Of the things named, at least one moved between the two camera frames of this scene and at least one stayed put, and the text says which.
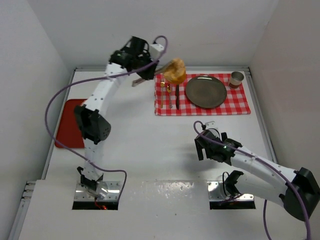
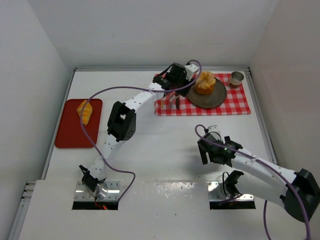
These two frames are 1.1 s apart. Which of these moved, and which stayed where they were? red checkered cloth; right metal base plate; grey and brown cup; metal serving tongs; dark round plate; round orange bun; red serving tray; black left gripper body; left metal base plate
Moved: metal serving tongs; black left gripper body; round orange bun
Stayed: dark round plate; red serving tray; left metal base plate; right metal base plate; grey and brown cup; red checkered cloth
